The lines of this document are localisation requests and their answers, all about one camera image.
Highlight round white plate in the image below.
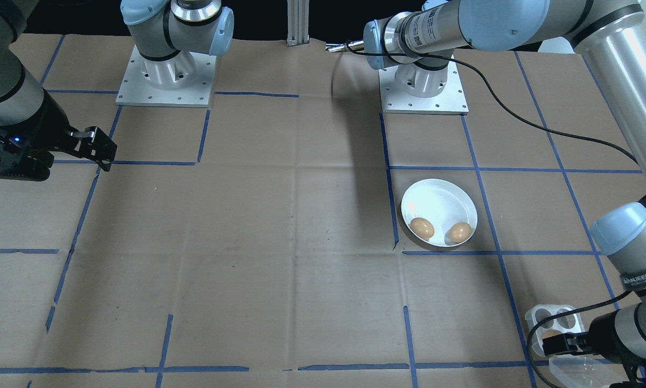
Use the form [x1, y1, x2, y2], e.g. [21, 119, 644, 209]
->
[400, 178, 478, 248]

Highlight aluminium frame bar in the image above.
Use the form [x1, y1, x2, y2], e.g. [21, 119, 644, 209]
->
[287, 0, 310, 48]

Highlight black frame cover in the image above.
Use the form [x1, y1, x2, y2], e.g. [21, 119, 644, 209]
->
[10, 0, 426, 52]

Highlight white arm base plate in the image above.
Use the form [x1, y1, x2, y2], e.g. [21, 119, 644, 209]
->
[379, 51, 469, 115]
[116, 44, 218, 108]

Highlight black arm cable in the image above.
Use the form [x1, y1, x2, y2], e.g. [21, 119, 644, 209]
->
[347, 43, 641, 388]

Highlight clear plastic egg box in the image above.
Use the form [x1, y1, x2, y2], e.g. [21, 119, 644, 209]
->
[525, 304, 625, 388]

